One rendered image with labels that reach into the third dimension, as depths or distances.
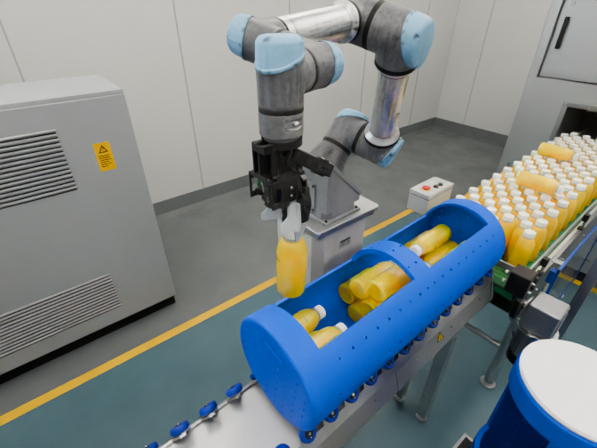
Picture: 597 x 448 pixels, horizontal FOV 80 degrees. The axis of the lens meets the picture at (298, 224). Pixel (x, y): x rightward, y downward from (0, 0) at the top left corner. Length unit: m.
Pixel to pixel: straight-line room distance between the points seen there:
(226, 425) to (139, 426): 1.21
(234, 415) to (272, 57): 0.83
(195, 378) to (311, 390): 1.54
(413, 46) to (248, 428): 1.00
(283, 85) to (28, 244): 1.80
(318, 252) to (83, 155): 1.27
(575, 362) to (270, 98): 1.00
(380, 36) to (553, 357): 0.92
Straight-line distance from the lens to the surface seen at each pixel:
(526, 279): 1.47
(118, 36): 3.30
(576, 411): 1.10
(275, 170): 0.61
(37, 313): 2.40
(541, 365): 1.14
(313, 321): 1.00
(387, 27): 0.98
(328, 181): 1.15
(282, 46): 0.56
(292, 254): 0.73
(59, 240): 2.19
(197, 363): 2.32
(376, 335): 0.87
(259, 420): 1.02
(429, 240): 1.27
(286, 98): 0.57
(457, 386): 2.33
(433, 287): 1.02
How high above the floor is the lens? 1.82
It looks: 33 degrees down
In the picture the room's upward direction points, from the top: straight up
